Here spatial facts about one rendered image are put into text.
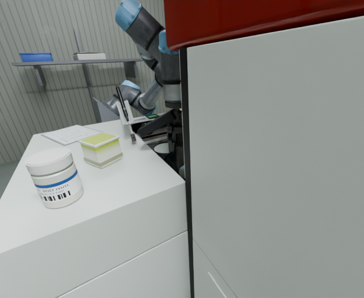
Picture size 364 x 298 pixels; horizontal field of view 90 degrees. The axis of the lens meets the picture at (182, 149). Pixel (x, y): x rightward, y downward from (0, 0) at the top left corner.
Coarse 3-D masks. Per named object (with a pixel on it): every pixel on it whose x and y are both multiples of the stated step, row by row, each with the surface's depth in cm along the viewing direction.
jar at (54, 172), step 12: (36, 156) 33; (48, 156) 33; (60, 156) 32; (72, 156) 35; (36, 168) 30; (48, 168) 31; (60, 168) 32; (72, 168) 34; (36, 180) 31; (48, 180) 31; (60, 180) 32; (72, 180) 34; (48, 192) 32; (60, 192) 33; (72, 192) 34; (48, 204) 33; (60, 204) 34
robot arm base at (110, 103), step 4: (112, 96) 117; (116, 96) 115; (108, 100) 116; (112, 100) 115; (116, 100) 115; (104, 104) 114; (108, 104) 114; (112, 104) 114; (108, 108) 113; (112, 108) 113; (116, 108) 115; (116, 112) 115
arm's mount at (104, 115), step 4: (96, 100) 111; (96, 104) 112; (100, 104) 108; (96, 108) 119; (100, 108) 109; (104, 108) 110; (96, 112) 126; (100, 112) 109; (104, 112) 110; (108, 112) 112; (112, 112) 113; (100, 116) 110; (104, 116) 111; (108, 116) 112; (112, 116) 114; (116, 116) 115; (100, 120) 115; (104, 120) 112; (108, 120) 113; (112, 120) 114
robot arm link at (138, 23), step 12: (132, 0) 45; (120, 12) 44; (132, 12) 44; (144, 12) 45; (120, 24) 47; (132, 24) 45; (144, 24) 45; (156, 24) 46; (132, 36) 48; (144, 36) 47; (144, 48) 51; (144, 60) 83
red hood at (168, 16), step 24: (168, 0) 28; (192, 0) 23; (216, 0) 20; (240, 0) 17; (264, 0) 16; (288, 0) 14; (312, 0) 13; (336, 0) 12; (360, 0) 11; (168, 24) 29; (192, 24) 24; (216, 24) 21; (240, 24) 18; (264, 24) 16; (288, 24) 15; (312, 24) 14
